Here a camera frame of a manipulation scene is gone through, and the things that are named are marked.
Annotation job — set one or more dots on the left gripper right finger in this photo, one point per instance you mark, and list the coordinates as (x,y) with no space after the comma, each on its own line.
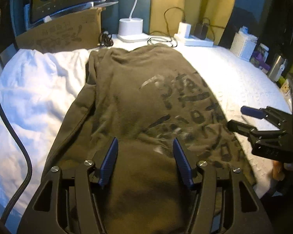
(224,200)

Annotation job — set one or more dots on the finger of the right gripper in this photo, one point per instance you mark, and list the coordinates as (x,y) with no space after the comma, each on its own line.
(242,129)
(253,112)

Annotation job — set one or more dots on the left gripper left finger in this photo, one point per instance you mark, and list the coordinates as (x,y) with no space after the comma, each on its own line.
(65,201)

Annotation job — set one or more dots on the dark brown t-shirt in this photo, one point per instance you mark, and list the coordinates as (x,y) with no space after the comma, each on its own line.
(145,98)

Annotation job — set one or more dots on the person right hand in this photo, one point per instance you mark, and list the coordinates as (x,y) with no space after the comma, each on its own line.
(279,170)

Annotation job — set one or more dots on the white cartoon mug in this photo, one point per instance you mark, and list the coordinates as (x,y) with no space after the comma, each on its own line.
(287,91)

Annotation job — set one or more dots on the stainless steel tumbler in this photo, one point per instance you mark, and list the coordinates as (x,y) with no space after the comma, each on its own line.
(278,65)

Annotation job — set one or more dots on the purple cloth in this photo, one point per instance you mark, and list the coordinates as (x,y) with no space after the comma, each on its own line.
(258,61)

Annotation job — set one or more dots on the clear jar white lid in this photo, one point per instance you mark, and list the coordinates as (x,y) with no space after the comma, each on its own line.
(264,50)

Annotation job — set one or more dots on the white perforated plastic basket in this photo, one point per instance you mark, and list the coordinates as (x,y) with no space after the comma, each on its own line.
(243,44)

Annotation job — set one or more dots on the white power strip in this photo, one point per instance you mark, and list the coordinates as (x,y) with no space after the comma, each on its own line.
(192,41)

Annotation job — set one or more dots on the black charger plug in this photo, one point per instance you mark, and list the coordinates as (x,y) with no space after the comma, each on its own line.
(201,30)

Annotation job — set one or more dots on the white charger plug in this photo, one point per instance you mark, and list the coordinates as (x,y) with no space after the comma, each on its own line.
(184,29)

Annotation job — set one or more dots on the white pillow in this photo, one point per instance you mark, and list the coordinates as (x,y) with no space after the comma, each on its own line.
(36,91)

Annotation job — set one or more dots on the yellow curtain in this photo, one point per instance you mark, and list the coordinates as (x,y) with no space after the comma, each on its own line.
(215,12)

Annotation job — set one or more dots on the white desk lamp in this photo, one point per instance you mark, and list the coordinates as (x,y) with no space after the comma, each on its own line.
(130,29)

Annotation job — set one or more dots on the brown cardboard box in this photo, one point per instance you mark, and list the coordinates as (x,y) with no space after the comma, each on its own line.
(79,30)

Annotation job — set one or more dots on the white tablet stand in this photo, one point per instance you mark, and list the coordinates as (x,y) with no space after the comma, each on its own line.
(77,8)

